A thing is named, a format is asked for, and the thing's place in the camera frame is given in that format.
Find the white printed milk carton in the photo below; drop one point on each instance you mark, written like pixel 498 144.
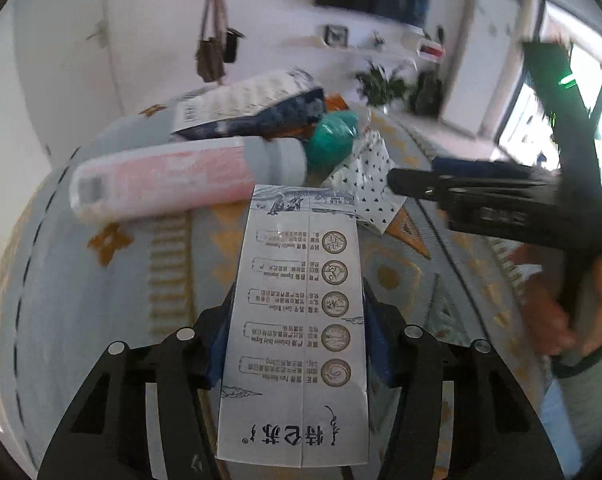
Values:
pixel 291 335

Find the black backpack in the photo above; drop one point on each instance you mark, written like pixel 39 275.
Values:
pixel 427 94

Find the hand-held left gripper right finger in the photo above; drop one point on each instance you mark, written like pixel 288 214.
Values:
pixel 379 350

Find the person's right hand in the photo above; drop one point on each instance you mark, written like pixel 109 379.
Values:
pixel 541 310

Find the pink bottle with grey cap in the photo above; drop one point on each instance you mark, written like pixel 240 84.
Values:
pixel 171 175

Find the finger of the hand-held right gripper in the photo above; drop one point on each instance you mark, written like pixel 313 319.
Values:
pixel 466 165
pixel 431 185

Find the black hanging bag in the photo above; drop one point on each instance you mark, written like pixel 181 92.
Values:
pixel 232 47

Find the window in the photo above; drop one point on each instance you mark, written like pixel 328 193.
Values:
pixel 531 105

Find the brown hanging bag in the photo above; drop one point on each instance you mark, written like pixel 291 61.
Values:
pixel 210 55

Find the person's light trousers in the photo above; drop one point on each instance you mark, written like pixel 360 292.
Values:
pixel 561 425

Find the orange snack packet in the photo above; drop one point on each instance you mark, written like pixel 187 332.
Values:
pixel 335 104

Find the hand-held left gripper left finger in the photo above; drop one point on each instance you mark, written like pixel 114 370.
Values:
pixel 216 355

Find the green potted plant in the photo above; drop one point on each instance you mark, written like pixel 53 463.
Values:
pixel 381 85

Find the blue and white snack bag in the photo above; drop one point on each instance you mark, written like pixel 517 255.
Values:
pixel 251 105

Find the red and white box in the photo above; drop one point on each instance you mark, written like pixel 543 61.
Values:
pixel 432 51

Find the white door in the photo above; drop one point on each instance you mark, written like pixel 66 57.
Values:
pixel 66 35

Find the white heart-pattern paper wrapper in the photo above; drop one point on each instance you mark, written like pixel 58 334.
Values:
pixel 371 185

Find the teal crumpled plastic bag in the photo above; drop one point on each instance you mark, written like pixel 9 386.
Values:
pixel 331 140

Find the white cabinet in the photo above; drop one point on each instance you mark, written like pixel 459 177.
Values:
pixel 481 60

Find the white wall shelf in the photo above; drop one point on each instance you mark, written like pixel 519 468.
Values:
pixel 361 51

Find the light blue patterned rug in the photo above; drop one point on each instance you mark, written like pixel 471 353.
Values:
pixel 131 285

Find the black picture frame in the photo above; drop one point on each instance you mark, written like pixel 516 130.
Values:
pixel 336 35

